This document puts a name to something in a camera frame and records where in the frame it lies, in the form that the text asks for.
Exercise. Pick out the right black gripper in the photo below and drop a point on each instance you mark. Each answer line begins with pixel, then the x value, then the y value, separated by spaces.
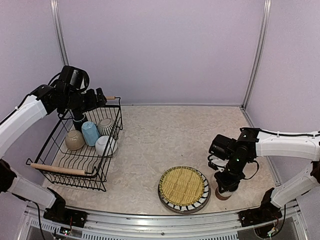
pixel 226 184

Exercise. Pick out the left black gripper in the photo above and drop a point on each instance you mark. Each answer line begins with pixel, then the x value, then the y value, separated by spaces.
pixel 93 103

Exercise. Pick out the white brown ceramic cup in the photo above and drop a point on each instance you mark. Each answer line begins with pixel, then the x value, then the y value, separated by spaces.
pixel 223 194

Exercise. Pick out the yellow woven bamboo mat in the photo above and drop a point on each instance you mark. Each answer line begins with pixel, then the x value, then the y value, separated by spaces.
pixel 181 186

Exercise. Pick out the grey deer pattern plate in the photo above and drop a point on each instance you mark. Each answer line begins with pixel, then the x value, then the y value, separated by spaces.
pixel 207 200

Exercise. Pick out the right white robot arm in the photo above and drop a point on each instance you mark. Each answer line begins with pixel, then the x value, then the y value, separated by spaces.
pixel 256 142

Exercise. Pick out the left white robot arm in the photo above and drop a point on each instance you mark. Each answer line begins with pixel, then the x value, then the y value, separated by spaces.
pixel 35 106

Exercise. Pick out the dark navy cup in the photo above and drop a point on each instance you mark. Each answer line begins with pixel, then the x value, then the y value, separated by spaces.
pixel 78 120

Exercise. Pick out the light blue faceted cup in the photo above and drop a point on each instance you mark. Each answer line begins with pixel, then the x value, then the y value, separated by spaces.
pixel 90 133

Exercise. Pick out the striped ceramic bowl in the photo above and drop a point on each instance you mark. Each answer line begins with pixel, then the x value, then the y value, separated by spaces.
pixel 105 126

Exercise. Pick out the beige ceramic cup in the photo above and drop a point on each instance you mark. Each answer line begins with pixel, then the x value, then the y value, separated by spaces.
pixel 74 140

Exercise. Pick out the white ceramic bowl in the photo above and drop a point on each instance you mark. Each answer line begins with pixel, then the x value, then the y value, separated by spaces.
pixel 106 145

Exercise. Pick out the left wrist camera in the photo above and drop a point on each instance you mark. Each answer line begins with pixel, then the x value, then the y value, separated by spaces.
pixel 70 79

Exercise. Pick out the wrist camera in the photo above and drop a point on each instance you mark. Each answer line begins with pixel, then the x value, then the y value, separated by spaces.
pixel 220 151
pixel 70 79

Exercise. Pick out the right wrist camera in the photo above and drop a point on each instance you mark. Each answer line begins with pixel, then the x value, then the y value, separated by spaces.
pixel 220 151

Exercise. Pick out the black wire dish rack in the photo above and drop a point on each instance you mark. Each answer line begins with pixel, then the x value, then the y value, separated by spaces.
pixel 55 153

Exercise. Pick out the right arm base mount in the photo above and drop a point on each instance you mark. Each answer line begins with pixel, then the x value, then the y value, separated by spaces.
pixel 256 216

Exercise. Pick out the left aluminium frame post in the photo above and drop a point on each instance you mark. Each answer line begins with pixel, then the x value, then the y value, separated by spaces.
pixel 54 6

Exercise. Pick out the aluminium frame post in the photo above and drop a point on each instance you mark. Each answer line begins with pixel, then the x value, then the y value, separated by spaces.
pixel 258 53
pixel 54 6

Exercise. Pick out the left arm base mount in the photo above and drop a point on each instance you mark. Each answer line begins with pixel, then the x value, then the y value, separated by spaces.
pixel 67 216

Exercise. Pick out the front aluminium rail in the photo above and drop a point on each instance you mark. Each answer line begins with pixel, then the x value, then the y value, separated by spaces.
pixel 100 225

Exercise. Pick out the right aluminium frame post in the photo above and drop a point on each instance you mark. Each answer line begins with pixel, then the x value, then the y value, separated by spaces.
pixel 258 53

